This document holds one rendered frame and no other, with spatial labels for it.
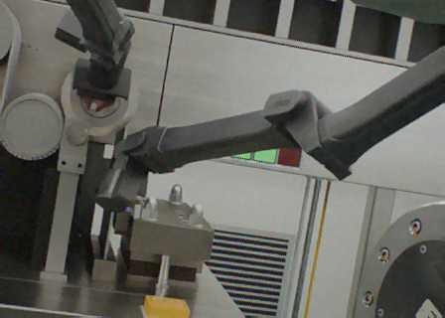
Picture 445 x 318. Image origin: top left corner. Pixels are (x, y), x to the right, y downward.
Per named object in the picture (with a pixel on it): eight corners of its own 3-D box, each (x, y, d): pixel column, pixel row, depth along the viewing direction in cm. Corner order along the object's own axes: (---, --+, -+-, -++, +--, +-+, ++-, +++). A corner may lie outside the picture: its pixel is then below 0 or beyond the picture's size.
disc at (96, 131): (53, 126, 173) (71, 51, 172) (53, 126, 173) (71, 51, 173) (128, 143, 176) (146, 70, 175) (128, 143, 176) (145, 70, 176)
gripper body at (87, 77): (126, 102, 164) (136, 79, 158) (71, 91, 161) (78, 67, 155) (129, 75, 167) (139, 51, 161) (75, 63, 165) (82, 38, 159)
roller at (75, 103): (64, 120, 172) (77, 62, 172) (63, 114, 198) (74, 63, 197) (122, 133, 175) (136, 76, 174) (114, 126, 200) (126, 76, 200)
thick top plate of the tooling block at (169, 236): (129, 249, 174) (134, 219, 173) (116, 218, 213) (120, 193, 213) (210, 260, 177) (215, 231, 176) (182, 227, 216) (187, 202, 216)
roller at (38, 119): (-5, 152, 171) (4, 89, 171) (3, 142, 196) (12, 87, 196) (58, 162, 173) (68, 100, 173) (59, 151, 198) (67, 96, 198)
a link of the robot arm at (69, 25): (106, 66, 147) (131, 21, 148) (44, 33, 146) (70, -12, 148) (108, 80, 159) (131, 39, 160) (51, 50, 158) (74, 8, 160)
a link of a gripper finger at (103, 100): (106, 125, 170) (116, 97, 162) (69, 118, 168) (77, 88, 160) (109, 97, 173) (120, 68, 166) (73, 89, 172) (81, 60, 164)
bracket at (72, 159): (39, 279, 168) (65, 117, 166) (40, 271, 174) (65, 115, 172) (66, 282, 169) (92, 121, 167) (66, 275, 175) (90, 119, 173)
